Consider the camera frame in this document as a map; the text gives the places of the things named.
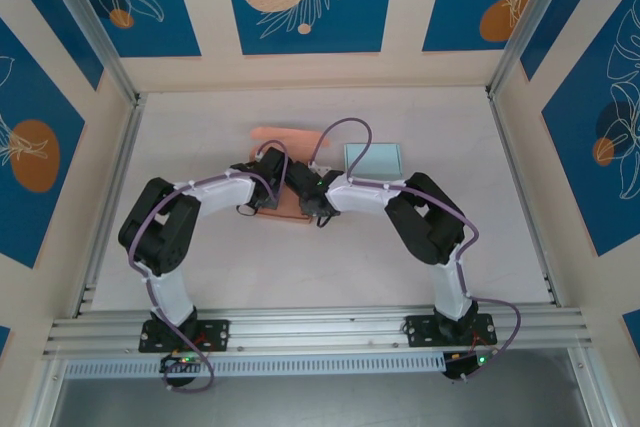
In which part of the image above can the salmon pink paper box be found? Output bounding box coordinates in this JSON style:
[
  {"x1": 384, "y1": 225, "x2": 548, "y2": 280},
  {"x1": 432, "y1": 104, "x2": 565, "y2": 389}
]
[{"x1": 249, "y1": 125, "x2": 334, "y2": 226}]

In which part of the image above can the light blue paper box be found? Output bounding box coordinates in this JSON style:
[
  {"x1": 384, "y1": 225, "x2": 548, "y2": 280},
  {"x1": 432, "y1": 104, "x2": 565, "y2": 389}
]
[{"x1": 343, "y1": 142, "x2": 404, "y2": 181}]

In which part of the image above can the small control circuit board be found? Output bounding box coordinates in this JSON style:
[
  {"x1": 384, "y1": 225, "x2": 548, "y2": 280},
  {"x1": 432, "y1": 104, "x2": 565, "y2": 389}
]
[
  {"x1": 159, "y1": 353, "x2": 207, "y2": 374},
  {"x1": 442, "y1": 350, "x2": 497, "y2": 381}
]

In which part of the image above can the grey metal sheet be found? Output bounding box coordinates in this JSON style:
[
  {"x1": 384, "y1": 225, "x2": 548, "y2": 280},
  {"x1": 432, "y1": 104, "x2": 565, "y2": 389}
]
[{"x1": 49, "y1": 375, "x2": 594, "y2": 427}]

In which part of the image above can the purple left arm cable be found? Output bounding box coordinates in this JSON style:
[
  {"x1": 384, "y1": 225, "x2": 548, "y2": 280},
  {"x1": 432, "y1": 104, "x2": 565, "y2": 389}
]
[{"x1": 127, "y1": 139, "x2": 290, "y2": 392}]

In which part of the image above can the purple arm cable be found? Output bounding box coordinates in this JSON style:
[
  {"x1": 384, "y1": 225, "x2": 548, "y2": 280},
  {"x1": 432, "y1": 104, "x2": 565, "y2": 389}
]
[
  {"x1": 312, "y1": 118, "x2": 524, "y2": 383},
  {"x1": 127, "y1": 139, "x2": 290, "y2": 392}
]

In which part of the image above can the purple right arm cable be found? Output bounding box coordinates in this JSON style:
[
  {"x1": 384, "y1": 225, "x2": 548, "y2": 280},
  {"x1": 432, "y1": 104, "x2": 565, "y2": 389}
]
[{"x1": 312, "y1": 118, "x2": 524, "y2": 383}]

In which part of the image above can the aluminium mounting rail beam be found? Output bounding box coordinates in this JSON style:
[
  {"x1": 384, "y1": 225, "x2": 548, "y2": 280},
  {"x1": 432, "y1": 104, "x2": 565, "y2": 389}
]
[{"x1": 42, "y1": 302, "x2": 596, "y2": 359}]

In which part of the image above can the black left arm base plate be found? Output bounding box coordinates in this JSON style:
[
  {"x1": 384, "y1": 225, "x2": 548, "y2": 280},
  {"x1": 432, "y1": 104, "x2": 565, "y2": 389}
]
[{"x1": 137, "y1": 319, "x2": 231, "y2": 353}]

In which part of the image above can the grey slotted cable duct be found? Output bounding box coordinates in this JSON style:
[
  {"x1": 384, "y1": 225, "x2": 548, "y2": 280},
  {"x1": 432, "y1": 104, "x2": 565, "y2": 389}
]
[{"x1": 63, "y1": 351, "x2": 449, "y2": 379}]

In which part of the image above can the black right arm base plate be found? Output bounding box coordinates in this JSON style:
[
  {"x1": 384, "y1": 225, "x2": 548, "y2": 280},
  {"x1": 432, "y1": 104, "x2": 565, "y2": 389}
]
[{"x1": 404, "y1": 314, "x2": 499, "y2": 348}]

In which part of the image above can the aluminium frame post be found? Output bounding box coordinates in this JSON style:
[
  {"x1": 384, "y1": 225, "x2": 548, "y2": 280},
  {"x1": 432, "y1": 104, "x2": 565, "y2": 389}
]
[
  {"x1": 484, "y1": 0, "x2": 576, "y2": 99},
  {"x1": 33, "y1": 0, "x2": 145, "y2": 107}
]

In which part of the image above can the aluminium frame strut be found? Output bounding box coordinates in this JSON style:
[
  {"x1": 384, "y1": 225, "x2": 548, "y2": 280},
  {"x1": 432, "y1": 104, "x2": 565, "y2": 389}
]
[
  {"x1": 567, "y1": 346, "x2": 619, "y2": 427},
  {"x1": 27, "y1": 359, "x2": 69, "y2": 427}
]

